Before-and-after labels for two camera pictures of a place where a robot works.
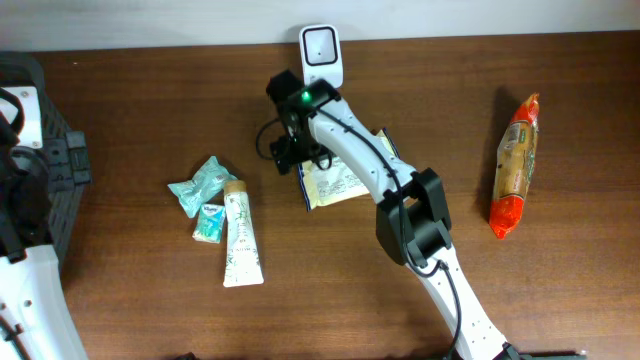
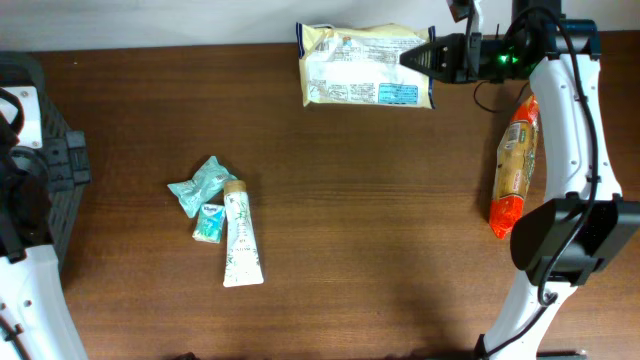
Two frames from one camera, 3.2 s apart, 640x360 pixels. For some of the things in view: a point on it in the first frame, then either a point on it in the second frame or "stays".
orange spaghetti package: [513, 168] stays
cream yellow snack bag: [335, 183] -> [361, 66]
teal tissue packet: [210, 223] stays
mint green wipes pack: [208, 182] stays
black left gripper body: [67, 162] stays
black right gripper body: [299, 151] -> [487, 63]
